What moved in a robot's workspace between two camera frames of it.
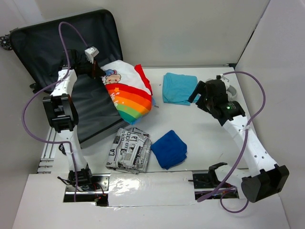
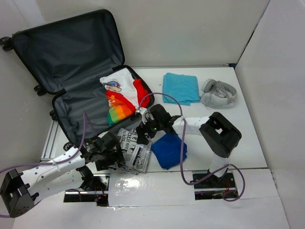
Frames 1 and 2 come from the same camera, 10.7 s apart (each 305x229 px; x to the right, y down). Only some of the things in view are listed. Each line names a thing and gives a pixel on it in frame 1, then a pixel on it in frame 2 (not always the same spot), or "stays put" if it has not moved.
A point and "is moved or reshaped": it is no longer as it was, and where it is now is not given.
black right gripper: (201, 88) → (143, 128)
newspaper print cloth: (129, 151) stays put
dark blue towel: (169, 149) stays put
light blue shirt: (177, 88) stays put
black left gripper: (96, 72) → (116, 157)
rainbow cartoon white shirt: (128, 88) is moved or reshaped
